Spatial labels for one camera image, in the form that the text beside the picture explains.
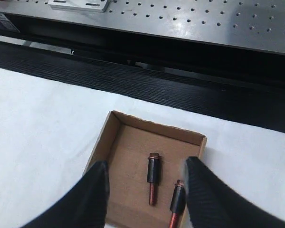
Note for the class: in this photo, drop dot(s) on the cardboard box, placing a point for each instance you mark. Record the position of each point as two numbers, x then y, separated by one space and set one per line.
142 152

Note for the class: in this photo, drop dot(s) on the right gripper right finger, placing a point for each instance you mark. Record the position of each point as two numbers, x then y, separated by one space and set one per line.
218 199

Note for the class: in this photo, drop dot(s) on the copper bolt in black sleeve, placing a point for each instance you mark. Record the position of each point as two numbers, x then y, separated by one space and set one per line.
177 202
154 173

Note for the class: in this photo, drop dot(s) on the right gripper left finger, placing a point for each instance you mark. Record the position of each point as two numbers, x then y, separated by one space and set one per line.
85 202

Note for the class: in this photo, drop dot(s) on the metal bench with holes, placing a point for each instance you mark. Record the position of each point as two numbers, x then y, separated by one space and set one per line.
180 21

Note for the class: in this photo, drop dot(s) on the silver metal bracket plate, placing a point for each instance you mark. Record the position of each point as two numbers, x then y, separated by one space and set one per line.
79 5

